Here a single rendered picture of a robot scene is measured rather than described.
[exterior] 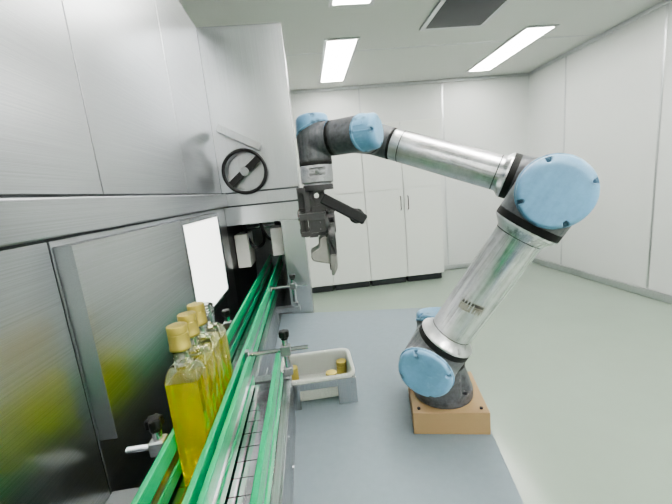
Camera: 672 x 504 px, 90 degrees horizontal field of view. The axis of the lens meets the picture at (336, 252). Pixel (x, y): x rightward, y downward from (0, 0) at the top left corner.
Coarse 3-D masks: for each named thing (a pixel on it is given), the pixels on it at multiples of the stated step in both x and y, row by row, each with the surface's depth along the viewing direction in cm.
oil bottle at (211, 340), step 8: (208, 336) 71; (216, 336) 73; (208, 344) 69; (216, 344) 72; (216, 352) 71; (216, 360) 71; (216, 368) 70; (224, 376) 75; (224, 384) 74; (224, 392) 74
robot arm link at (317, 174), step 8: (304, 168) 75; (312, 168) 75; (320, 168) 75; (328, 168) 76; (304, 176) 76; (312, 176) 75; (320, 176) 75; (328, 176) 76; (304, 184) 78; (312, 184) 76
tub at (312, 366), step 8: (312, 352) 113; (320, 352) 113; (328, 352) 113; (336, 352) 113; (344, 352) 113; (296, 360) 112; (304, 360) 112; (312, 360) 113; (320, 360) 113; (328, 360) 113; (304, 368) 113; (312, 368) 113; (320, 368) 113; (328, 368) 113; (336, 368) 114; (352, 368) 100; (304, 376) 112; (312, 376) 112; (320, 376) 111; (328, 376) 97; (336, 376) 97; (344, 376) 97; (296, 384) 96
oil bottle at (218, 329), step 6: (216, 324) 77; (210, 330) 75; (216, 330) 75; (222, 330) 77; (222, 336) 76; (222, 342) 76; (222, 348) 76; (228, 348) 80; (222, 354) 76; (228, 354) 79; (222, 360) 76; (228, 360) 79; (228, 366) 78; (228, 372) 78; (228, 378) 77; (228, 384) 77
